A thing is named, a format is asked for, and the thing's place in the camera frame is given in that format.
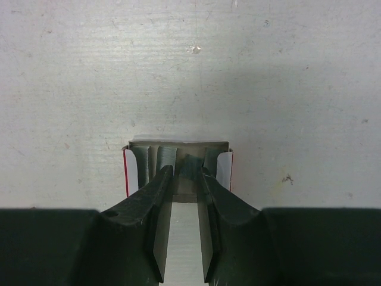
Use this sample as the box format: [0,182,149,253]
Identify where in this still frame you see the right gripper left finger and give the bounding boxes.
[1,166,174,285]

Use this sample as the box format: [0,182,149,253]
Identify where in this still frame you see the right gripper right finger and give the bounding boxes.
[198,168,380,285]

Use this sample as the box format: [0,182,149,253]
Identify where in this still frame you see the staple box tray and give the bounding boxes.
[121,135,235,286]

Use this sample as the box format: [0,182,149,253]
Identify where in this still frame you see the staple strips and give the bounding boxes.
[179,154,204,181]

